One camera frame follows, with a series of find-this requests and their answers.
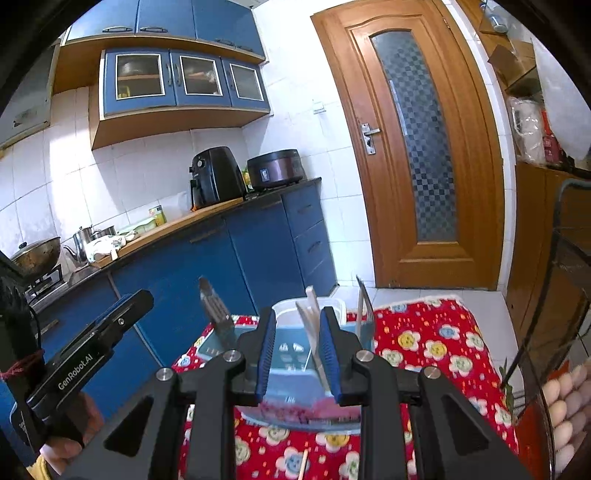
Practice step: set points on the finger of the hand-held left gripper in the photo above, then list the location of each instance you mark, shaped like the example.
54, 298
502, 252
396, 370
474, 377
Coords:
131, 314

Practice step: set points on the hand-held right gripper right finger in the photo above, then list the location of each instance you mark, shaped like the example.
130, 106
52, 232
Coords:
330, 355

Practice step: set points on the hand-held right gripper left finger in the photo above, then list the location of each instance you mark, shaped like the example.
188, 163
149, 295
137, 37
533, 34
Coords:
267, 350

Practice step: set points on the light blue utensil holder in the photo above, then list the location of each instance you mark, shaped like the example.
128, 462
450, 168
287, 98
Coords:
291, 383

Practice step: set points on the cream chopstick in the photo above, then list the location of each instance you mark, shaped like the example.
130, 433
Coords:
314, 314

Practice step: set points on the metal table knife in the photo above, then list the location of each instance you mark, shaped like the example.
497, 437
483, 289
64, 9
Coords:
366, 314

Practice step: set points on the person's left hand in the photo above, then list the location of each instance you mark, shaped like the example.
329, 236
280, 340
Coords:
60, 454

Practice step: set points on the white cloth on counter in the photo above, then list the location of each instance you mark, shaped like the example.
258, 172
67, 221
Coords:
104, 247

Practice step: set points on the metal kettle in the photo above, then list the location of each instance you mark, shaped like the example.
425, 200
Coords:
81, 247

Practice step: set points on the metal pot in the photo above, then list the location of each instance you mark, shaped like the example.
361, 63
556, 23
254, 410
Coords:
104, 232

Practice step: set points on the gas stove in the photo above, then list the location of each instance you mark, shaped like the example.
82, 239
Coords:
46, 281

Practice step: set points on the blue base cabinets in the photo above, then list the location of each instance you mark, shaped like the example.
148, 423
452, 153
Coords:
258, 258

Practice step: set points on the yellow can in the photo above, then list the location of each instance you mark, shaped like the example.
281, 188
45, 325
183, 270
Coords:
158, 216

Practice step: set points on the red smiley flower tablecloth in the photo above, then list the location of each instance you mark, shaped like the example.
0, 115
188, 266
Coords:
429, 323

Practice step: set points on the metal wok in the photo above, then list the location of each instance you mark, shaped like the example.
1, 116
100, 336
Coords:
37, 258

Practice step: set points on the wooden chopstick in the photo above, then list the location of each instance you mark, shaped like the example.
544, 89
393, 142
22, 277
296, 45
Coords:
303, 466

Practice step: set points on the black air fryer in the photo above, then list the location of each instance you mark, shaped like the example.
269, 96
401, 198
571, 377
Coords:
217, 175

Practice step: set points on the green leafy vegetable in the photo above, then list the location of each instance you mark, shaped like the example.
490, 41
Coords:
506, 383

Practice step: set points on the dark rice cooker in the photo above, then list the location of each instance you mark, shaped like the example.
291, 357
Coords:
277, 168

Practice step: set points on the wooden door with glass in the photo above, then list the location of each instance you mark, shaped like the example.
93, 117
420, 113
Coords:
351, 161

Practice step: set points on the blue glass door cabinet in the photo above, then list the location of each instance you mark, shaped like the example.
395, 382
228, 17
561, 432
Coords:
138, 104

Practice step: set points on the wooden side cabinet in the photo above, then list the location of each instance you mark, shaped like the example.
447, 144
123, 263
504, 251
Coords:
531, 230

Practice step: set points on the pile of brown eggs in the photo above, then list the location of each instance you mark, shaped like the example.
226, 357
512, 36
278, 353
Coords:
561, 415

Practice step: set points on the grey range hood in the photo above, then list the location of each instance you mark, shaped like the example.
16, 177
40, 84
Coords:
27, 92

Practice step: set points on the blue upper cabinets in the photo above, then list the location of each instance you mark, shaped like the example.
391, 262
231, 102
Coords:
161, 16

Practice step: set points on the clear plastic bag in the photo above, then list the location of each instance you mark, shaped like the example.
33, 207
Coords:
526, 129

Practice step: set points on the red package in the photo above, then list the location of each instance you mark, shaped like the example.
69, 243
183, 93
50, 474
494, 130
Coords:
551, 143

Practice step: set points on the cardboard box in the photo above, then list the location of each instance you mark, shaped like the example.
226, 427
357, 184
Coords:
512, 64

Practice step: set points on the white plastic bag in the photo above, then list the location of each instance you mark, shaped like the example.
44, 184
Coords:
563, 92

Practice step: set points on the clear plastic bottle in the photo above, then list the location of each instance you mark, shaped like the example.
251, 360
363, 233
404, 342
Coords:
496, 21

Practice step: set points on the white light switch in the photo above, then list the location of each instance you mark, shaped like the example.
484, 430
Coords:
318, 107

